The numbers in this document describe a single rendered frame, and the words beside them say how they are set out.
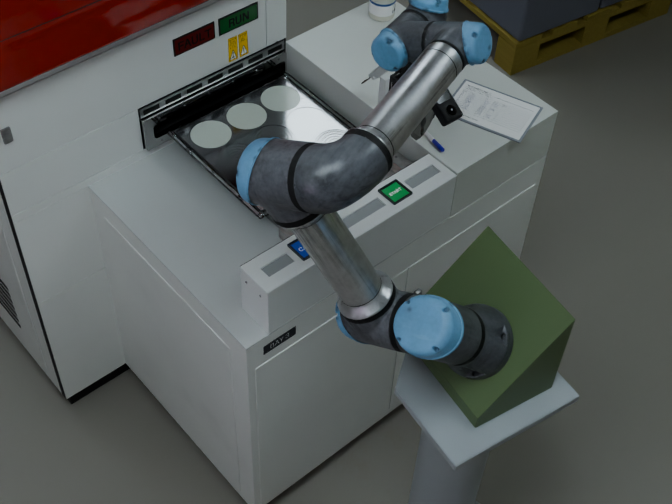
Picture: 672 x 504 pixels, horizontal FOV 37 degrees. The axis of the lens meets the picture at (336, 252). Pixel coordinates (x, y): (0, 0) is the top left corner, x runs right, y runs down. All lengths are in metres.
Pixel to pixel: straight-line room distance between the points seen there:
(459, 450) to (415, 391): 0.16
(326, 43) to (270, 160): 1.04
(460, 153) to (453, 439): 0.69
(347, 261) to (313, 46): 0.95
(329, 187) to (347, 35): 1.14
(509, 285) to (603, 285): 1.45
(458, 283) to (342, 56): 0.78
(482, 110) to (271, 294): 0.75
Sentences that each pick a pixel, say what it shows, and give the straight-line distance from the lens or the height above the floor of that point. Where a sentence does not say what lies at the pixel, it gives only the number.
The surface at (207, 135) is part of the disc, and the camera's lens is 2.48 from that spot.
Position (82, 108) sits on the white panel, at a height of 1.05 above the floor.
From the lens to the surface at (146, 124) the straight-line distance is 2.47.
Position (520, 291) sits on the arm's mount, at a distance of 2.02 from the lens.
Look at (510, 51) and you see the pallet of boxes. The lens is 4.14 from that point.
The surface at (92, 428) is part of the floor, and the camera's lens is 3.05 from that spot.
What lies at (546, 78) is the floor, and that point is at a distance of 4.21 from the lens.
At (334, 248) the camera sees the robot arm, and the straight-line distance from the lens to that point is 1.77.
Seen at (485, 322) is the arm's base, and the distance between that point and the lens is 1.96.
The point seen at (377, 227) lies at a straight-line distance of 2.19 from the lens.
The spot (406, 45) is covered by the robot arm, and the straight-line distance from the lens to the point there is 1.88.
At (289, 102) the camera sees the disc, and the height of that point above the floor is 0.90.
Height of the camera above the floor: 2.55
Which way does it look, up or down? 49 degrees down
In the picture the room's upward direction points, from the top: 3 degrees clockwise
